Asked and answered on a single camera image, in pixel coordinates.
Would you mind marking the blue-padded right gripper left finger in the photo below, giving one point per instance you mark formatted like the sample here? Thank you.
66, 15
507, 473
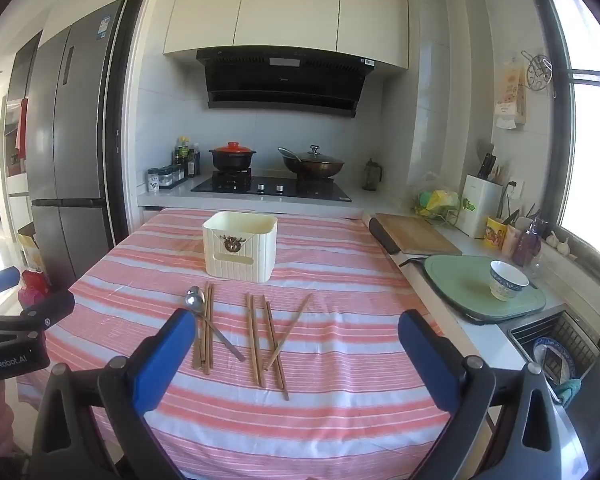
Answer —
91, 423

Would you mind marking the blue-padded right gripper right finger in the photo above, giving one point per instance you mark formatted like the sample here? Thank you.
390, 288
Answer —
533, 438

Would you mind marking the wooden chopstick one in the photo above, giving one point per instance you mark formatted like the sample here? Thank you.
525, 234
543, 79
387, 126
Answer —
198, 352

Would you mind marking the large steel spoon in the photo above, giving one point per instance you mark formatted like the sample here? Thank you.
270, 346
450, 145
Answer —
195, 301

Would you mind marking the wooden chopstick seven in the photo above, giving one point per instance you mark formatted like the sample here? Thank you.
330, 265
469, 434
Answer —
294, 321

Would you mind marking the wooden chopstick three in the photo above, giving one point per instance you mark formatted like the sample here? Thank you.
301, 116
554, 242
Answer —
252, 341

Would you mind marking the wooden chopstick five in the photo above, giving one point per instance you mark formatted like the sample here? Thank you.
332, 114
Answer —
278, 369

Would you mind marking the wooden chopstick two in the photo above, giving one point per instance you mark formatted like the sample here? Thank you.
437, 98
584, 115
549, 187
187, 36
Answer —
208, 292

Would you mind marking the wooden chopstick four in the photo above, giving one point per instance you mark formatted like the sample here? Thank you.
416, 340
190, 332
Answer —
256, 343

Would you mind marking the red bag on floor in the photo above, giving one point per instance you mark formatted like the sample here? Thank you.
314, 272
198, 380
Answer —
34, 288

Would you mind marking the blue patterned plate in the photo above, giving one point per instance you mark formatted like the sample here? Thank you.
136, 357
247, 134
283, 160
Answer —
555, 360

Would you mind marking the blue white ceramic bowl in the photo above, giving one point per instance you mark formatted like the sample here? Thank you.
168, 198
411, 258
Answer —
506, 281

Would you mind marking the spice jar rack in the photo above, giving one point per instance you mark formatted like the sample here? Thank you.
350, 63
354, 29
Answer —
164, 178

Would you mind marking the purple soap bottle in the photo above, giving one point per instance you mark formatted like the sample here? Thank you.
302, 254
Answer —
529, 244

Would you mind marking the pink cup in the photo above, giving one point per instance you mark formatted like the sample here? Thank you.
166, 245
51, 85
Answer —
510, 241

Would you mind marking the cream utensil holder box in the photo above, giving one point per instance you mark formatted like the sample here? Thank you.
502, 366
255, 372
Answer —
240, 246

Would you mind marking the yellow printed cup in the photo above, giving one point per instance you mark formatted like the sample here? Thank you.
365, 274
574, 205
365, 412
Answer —
495, 233

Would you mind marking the sauce bottles group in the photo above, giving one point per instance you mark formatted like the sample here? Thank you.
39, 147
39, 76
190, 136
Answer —
186, 157

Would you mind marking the pink striped tablecloth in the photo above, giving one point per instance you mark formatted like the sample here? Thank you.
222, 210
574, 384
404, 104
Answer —
354, 407

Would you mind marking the grey double-door refrigerator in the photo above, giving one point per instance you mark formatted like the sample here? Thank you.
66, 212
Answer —
75, 206

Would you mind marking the wooden cutting board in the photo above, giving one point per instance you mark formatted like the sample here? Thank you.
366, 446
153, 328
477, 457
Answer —
409, 236

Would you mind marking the black gas cooktop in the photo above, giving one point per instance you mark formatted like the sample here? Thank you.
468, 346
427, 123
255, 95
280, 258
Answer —
245, 183

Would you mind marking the white knife block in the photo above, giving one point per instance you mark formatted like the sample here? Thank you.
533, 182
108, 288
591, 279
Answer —
479, 201

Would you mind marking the yellow green plastic bag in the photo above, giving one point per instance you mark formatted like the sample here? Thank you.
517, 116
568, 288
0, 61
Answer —
434, 200

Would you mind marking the glass french press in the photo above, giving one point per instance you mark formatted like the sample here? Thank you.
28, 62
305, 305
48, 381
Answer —
372, 175

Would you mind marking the dark wok glass lid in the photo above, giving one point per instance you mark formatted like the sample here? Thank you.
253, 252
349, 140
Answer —
311, 164

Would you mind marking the hanging paper bag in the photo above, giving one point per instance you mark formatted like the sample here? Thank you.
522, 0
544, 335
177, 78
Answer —
510, 101

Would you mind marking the black range hood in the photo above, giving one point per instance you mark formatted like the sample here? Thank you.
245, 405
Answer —
284, 78

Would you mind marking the cream upper cabinets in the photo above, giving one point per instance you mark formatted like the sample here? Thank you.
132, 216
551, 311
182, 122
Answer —
374, 29

